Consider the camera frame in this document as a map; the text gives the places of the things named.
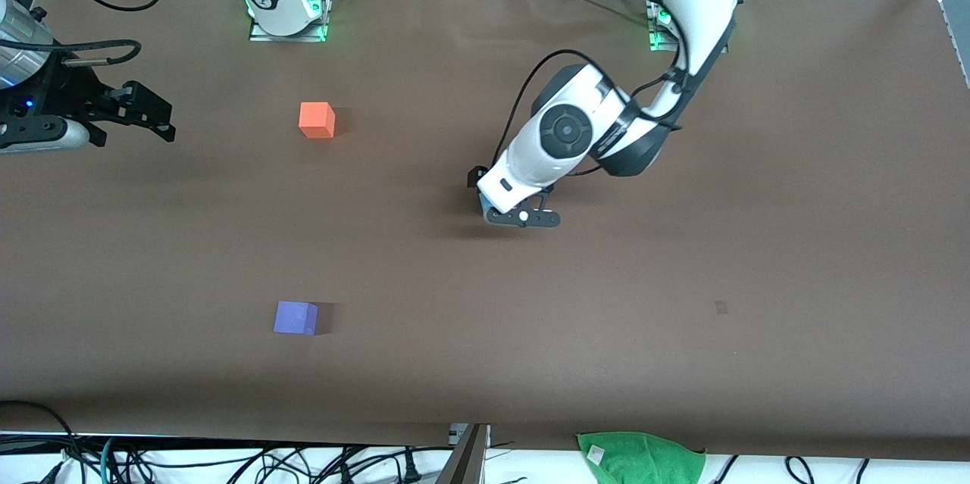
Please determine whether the green cloth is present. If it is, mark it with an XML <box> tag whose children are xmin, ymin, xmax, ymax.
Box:
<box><xmin>577</xmin><ymin>432</ymin><xmax>707</xmax><ymax>484</ymax></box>

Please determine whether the teal cable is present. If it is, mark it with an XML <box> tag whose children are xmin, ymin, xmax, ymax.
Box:
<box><xmin>99</xmin><ymin>436</ymin><xmax>119</xmax><ymax>484</ymax></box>

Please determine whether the black looped floor cable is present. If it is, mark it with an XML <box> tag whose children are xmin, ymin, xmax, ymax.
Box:
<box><xmin>0</xmin><ymin>400</ymin><xmax>81</xmax><ymax>484</ymax></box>

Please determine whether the orange block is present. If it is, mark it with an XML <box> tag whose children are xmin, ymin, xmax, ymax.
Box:
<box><xmin>299</xmin><ymin>101</ymin><xmax>336</xmax><ymax>139</ymax></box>

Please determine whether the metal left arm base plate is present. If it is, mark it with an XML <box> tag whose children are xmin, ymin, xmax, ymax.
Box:
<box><xmin>646</xmin><ymin>0</ymin><xmax>731</xmax><ymax>55</ymax></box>

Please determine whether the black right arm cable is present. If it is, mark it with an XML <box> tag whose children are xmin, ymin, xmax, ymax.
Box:
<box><xmin>33</xmin><ymin>0</ymin><xmax>167</xmax><ymax>70</ymax></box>

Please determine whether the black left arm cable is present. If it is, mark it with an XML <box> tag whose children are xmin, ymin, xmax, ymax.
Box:
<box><xmin>496</xmin><ymin>49</ymin><xmax>684</xmax><ymax>176</ymax></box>

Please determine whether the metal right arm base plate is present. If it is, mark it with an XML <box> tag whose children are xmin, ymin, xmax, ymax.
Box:
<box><xmin>249</xmin><ymin>0</ymin><xmax>334</xmax><ymax>43</ymax></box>

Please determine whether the black cable with plug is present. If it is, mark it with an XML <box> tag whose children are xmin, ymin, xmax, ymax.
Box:
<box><xmin>396</xmin><ymin>448</ymin><xmax>423</xmax><ymax>484</ymax></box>

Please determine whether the brown paper table cover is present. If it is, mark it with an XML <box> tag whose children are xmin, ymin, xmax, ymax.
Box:
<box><xmin>0</xmin><ymin>0</ymin><xmax>970</xmax><ymax>462</ymax></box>

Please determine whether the purple block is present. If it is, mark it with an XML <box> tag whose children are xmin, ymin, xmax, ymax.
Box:
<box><xmin>274</xmin><ymin>301</ymin><xmax>320</xmax><ymax>336</ymax></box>

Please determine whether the grey metal post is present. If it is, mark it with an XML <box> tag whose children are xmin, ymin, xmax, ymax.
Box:
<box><xmin>435</xmin><ymin>423</ymin><xmax>490</xmax><ymax>484</ymax></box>

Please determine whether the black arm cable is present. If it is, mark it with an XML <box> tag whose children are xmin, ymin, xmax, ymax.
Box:
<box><xmin>496</xmin><ymin>49</ymin><xmax>684</xmax><ymax>176</ymax></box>
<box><xmin>33</xmin><ymin>0</ymin><xmax>167</xmax><ymax>70</ymax></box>

